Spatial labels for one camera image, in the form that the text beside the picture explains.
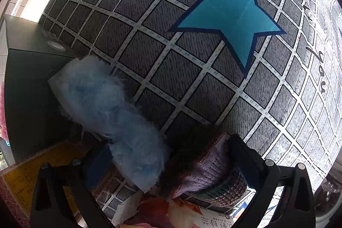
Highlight orange fox tissue pack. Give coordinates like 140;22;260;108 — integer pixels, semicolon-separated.
112;188;258;228

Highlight red patterned tissue box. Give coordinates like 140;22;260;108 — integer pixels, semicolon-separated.
0;141;108;228

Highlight checkered star tablecloth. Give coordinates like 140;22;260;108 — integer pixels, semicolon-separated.
38;0;342;221

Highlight white open storage box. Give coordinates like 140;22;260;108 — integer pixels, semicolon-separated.
2;15;77;162

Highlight light blue fluffy duster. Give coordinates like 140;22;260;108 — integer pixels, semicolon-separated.
48;56;168;192

